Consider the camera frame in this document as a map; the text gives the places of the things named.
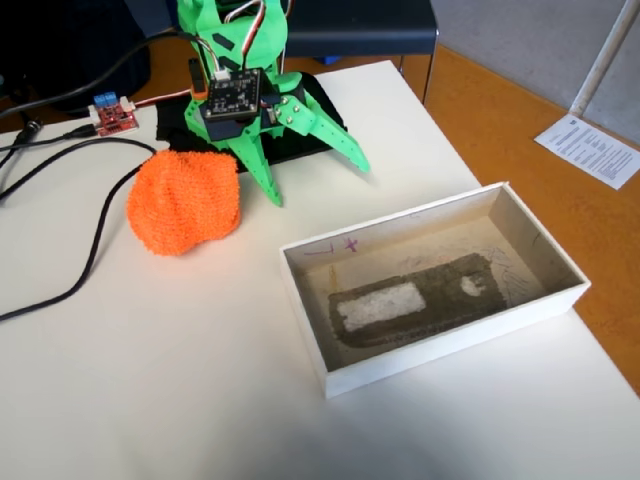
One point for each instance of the printed white paper sheet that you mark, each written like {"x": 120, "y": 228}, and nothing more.
{"x": 592, "y": 150}

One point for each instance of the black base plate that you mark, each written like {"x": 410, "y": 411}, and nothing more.
{"x": 325, "y": 107}

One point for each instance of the dark blue chair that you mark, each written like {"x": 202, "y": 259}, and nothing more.
{"x": 360, "y": 25}

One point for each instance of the orange knitted cloth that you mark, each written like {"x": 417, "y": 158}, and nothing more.
{"x": 182, "y": 200}

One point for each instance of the black wrist camera board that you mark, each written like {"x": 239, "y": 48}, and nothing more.
{"x": 232, "y": 97}

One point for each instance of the red circuit board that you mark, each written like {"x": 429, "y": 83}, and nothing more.
{"x": 114, "y": 119}

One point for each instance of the white pole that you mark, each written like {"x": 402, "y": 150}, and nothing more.
{"x": 602, "y": 55}

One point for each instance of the green gripper black motor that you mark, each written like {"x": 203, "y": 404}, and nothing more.
{"x": 291, "y": 116}

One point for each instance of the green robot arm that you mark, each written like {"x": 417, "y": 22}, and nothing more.
{"x": 235, "y": 30}

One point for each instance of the small blue object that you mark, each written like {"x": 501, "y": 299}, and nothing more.
{"x": 326, "y": 59}

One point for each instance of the white rectangular box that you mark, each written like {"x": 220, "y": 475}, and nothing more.
{"x": 450, "y": 345}

